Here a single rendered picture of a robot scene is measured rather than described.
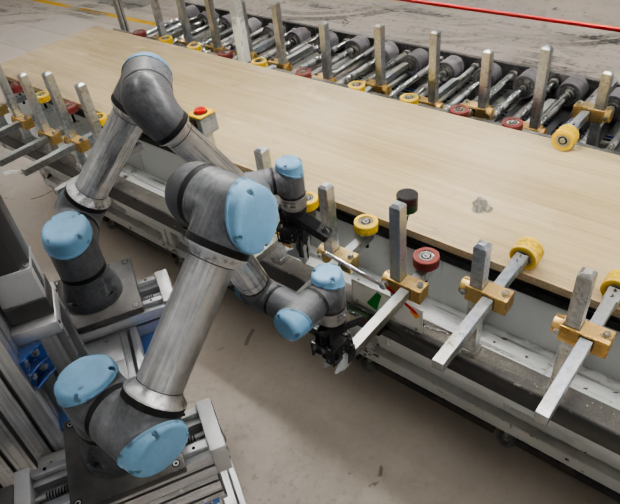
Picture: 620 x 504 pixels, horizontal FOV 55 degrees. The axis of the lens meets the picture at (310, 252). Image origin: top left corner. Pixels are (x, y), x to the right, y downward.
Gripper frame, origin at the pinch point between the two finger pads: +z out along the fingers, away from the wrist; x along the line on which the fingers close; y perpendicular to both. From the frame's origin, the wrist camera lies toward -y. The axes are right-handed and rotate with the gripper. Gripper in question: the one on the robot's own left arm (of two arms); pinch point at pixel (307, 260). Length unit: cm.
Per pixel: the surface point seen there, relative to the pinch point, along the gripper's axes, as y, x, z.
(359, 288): -15.4, -3.4, 11.6
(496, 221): -53, -30, -2
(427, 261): -35.9, -5.6, -2.1
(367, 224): -14.0, -19.5, -1.6
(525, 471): -76, -1, 88
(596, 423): -85, 23, 18
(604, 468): -99, 1, 71
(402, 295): -30.9, 5.3, 2.7
